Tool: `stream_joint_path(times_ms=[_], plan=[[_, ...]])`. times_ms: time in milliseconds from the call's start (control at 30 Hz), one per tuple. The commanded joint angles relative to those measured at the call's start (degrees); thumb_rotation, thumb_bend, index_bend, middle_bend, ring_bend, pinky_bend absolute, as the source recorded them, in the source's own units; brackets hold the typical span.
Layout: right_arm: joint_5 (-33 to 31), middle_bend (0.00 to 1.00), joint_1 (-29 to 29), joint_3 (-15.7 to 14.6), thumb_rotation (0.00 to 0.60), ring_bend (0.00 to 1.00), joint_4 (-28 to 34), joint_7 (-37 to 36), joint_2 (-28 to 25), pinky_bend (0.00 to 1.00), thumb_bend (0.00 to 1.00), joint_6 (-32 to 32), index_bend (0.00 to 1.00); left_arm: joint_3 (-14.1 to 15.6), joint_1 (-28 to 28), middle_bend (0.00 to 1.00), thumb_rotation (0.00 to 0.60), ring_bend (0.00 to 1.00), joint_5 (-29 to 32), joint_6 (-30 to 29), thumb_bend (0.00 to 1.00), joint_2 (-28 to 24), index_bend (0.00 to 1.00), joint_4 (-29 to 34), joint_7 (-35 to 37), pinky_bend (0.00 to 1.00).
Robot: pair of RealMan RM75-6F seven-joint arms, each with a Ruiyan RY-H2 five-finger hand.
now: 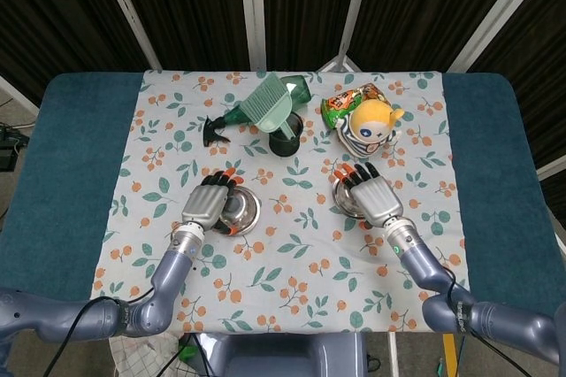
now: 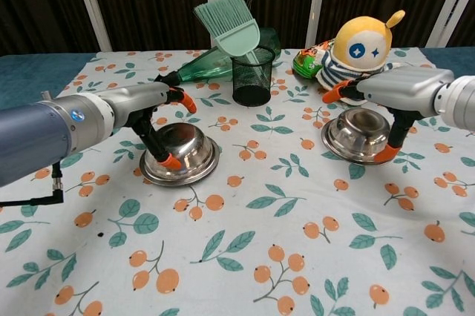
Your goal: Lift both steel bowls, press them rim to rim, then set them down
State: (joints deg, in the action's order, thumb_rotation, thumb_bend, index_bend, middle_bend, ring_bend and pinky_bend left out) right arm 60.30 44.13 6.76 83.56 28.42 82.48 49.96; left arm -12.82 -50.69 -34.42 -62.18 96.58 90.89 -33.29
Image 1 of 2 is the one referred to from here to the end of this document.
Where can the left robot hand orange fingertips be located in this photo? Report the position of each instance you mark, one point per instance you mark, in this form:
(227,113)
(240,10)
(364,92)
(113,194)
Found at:
(203,202)

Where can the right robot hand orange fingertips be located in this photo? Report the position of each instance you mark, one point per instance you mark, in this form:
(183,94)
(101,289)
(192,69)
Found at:
(376,197)

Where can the stainless steel bowl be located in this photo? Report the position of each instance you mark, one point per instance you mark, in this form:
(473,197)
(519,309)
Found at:
(245,213)
(345,202)

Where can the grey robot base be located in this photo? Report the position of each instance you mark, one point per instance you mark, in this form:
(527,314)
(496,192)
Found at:
(274,357)

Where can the yellow plush doll striped shirt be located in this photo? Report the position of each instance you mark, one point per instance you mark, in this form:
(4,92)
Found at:
(371,125)

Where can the black mesh pen holder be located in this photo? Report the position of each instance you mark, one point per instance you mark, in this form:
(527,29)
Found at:
(283,146)

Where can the green snack bag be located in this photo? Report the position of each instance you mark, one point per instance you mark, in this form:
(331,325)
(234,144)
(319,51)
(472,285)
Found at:
(340,105)

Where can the floral print tablecloth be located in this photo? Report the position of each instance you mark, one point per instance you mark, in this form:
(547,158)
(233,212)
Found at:
(283,271)

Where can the mint green brush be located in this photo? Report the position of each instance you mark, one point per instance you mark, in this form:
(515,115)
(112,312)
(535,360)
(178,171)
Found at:
(269,102)

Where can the green spray bottle black trigger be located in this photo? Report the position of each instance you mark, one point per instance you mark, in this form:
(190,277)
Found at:
(301,91)

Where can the teal blue table cover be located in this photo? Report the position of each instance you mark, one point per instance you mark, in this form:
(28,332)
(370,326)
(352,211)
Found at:
(66,151)

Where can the small green clip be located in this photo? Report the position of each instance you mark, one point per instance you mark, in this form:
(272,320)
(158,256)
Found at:
(189,352)

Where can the white checked cloth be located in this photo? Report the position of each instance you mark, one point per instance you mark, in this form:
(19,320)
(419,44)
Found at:
(141,359)

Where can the dark folding partition screen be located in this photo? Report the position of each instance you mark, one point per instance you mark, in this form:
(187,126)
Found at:
(190,5)

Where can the black power strip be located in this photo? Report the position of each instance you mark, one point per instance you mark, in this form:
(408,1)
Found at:
(9,147)

